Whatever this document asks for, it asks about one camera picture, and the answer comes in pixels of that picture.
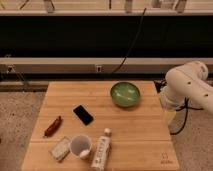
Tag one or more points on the grey horizontal rail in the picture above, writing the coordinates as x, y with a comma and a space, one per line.
79, 65

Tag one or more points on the white wall outlet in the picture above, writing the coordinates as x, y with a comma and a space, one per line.
99, 69

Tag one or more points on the white tube with cap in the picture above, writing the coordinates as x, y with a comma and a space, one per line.
102, 150

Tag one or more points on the green ceramic bowl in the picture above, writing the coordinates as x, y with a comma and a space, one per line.
125, 94

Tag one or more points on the black smartphone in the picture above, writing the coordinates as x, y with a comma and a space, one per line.
83, 115

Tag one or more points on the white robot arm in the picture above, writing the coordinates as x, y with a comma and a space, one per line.
186, 81

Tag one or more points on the white plastic cup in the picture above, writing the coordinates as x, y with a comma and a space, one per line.
80, 146

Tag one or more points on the red-brown snack bar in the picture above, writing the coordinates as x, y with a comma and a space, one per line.
53, 127

